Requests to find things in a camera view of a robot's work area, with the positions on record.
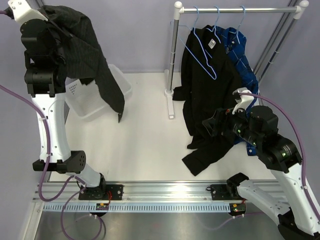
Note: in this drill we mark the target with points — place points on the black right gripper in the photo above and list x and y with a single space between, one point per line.
221 115

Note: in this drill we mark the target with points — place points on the dark pinstriped shirt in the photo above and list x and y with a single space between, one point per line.
84 56

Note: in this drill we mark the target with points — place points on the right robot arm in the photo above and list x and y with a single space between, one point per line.
295 219

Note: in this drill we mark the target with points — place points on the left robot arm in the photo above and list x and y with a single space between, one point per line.
45 80

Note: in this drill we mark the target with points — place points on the plain black shirt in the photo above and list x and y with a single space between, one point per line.
206 85

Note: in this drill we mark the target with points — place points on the blue plaid shirt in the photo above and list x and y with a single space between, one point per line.
236 53

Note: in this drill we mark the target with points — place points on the white plastic basket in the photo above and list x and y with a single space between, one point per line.
85 100

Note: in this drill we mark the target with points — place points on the metal clothes rack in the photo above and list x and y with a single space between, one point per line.
290 16

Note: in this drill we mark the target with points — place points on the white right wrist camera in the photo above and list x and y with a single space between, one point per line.
242 101

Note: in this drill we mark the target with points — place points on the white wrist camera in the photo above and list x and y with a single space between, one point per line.
22 11
242 101

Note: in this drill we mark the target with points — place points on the perforated cable duct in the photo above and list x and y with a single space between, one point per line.
118 207

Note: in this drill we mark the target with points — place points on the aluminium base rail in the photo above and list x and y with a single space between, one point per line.
164 191

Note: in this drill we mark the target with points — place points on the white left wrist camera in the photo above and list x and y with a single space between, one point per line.
22 11

